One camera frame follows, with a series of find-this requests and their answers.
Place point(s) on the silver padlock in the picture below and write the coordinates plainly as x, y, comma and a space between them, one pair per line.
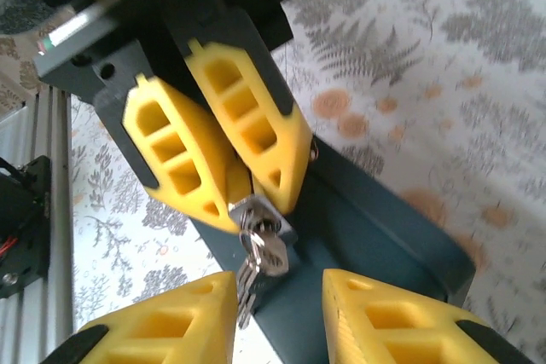
277, 217

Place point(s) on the floral print tablecloth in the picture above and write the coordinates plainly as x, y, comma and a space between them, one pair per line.
426, 82

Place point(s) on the spare silver key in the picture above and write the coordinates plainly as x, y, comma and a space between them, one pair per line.
247, 291

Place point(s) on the black metal mounting plate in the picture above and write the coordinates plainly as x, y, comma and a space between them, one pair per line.
25, 219

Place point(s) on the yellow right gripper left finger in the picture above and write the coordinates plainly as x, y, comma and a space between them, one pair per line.
170, 330

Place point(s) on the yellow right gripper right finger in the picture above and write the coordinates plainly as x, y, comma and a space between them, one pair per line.
405, 330

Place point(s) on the dark teal plastic tray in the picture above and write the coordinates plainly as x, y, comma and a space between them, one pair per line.
362, 232

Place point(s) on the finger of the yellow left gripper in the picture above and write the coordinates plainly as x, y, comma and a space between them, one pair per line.
290, 146
200, 142

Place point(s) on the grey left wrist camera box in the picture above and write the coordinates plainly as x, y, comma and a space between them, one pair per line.
85, 65

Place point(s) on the wide slotted aluminium rail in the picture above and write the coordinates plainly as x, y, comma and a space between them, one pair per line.
57, 134

